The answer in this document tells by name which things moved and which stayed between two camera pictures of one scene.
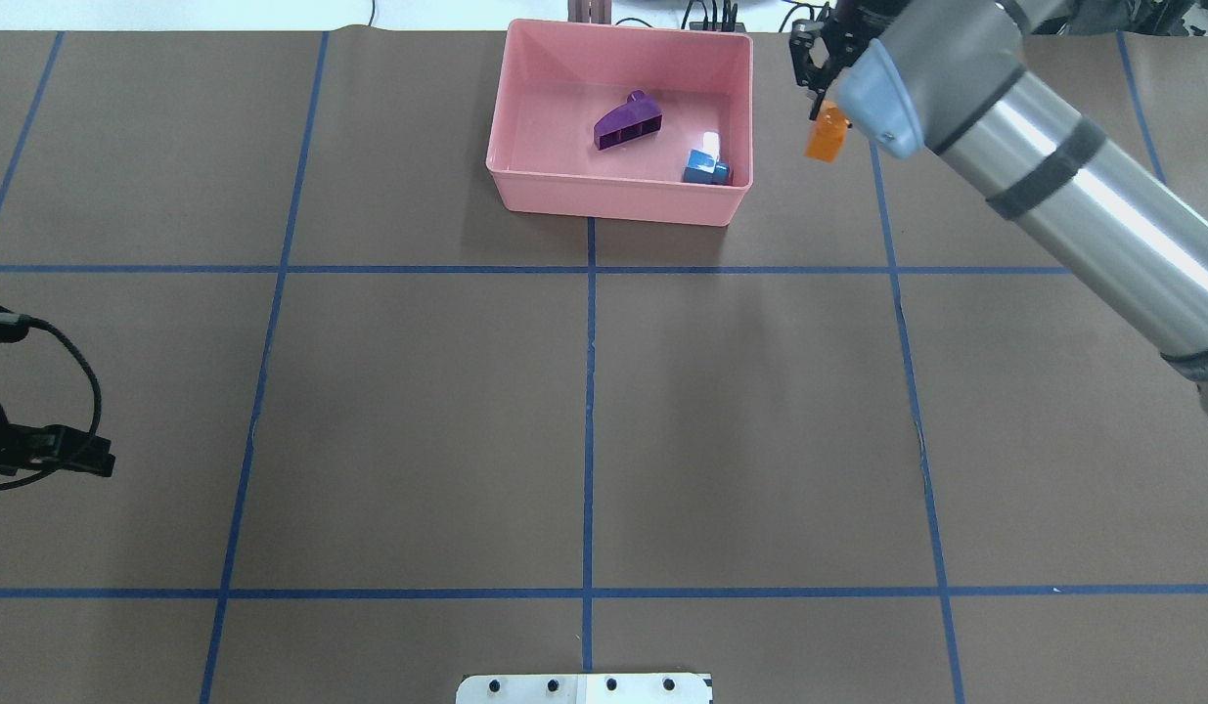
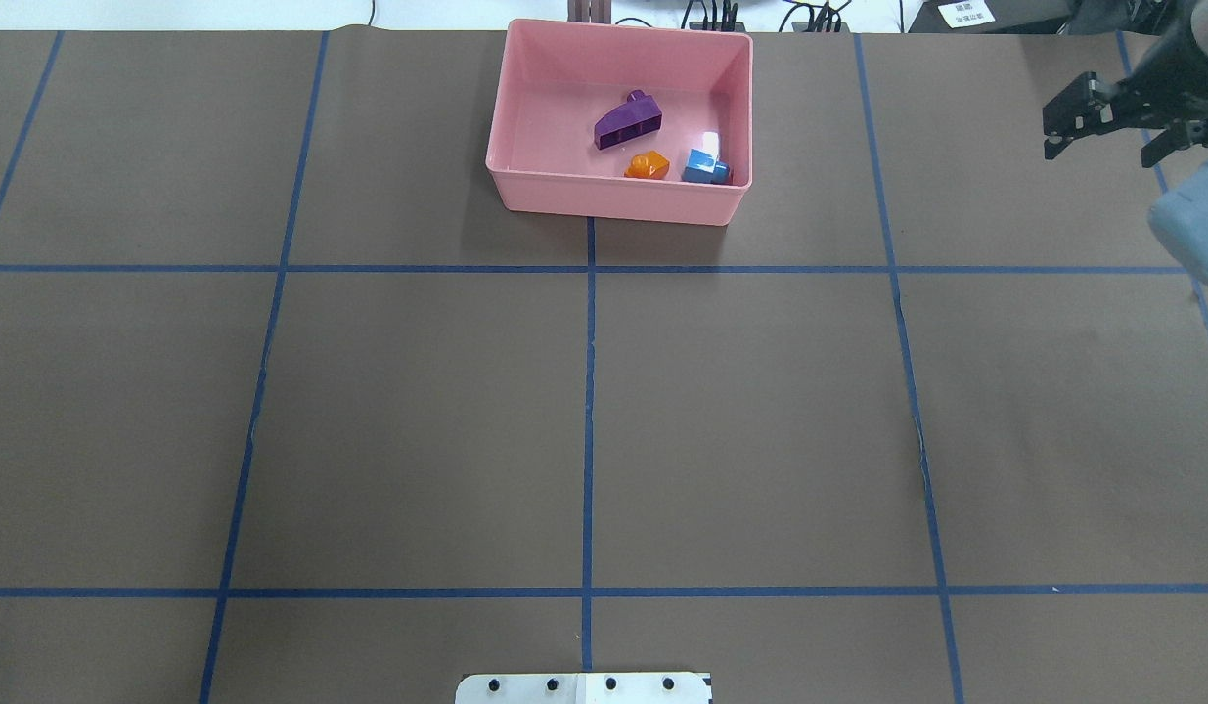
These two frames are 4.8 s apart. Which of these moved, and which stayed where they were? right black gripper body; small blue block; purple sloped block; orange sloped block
Moved: right black gripper body; orange sloped block
Stayed: purple sloped block; small blue block
